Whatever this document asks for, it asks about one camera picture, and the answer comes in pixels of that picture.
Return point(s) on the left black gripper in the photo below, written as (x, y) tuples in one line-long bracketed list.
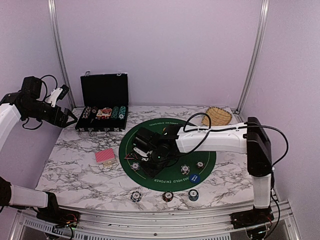
[(54, 120)]

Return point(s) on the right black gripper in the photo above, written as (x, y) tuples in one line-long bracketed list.
[(149, 171)]

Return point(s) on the white chips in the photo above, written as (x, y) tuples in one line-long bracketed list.
[(185, 169), (135, 166)]

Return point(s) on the red chips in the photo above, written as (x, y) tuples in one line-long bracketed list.
[(200, 165)]

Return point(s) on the blue small blind button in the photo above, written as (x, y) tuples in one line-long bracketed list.
[(195, 178)]

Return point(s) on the red black chip stack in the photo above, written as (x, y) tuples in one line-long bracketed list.
[(167, 196)]

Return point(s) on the red playing card deck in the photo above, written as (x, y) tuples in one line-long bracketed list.
[(105, 157)]

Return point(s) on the teal chip stack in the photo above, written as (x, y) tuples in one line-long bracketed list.
[(193, 195)]

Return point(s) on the black triangular dealer button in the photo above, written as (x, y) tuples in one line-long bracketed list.
[(130, 156)]

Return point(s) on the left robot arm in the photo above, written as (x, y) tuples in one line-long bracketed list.
[(21, 148)]

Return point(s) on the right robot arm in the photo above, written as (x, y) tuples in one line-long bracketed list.
[(247, 138)]

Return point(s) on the beige blue chips in case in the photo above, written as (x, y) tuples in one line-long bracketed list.
[(86, 112)]

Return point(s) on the brown chips in case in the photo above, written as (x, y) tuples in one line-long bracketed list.
[(94, 110)]

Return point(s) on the round green poker mat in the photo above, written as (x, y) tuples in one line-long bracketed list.
[(170, 179)]

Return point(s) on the card deck in case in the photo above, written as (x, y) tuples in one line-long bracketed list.
[(104, 113)]

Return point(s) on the black poker chip case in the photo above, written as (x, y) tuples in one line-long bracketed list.
[(104, 91)]

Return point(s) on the green chips row in case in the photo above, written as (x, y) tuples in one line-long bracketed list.
[(115, 112)]

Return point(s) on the teal chips row in case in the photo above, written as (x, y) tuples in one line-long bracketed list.
[(122, 112)]

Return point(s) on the woven bamboo tray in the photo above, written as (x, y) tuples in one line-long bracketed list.
[(218, 116)]

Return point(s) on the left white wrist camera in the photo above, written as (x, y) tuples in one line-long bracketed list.
[(57, 94)]

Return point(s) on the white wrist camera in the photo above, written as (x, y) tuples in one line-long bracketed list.
[(141, 154), (57, 94)]

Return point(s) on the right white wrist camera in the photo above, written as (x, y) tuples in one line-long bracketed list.
[(141, 154)]

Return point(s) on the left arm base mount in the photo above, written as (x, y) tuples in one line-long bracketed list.
[(64, 218)]

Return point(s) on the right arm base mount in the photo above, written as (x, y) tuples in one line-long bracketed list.
[(250, 218)]

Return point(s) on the right aluminium frame post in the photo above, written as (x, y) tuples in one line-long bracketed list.
[(259, 38)]

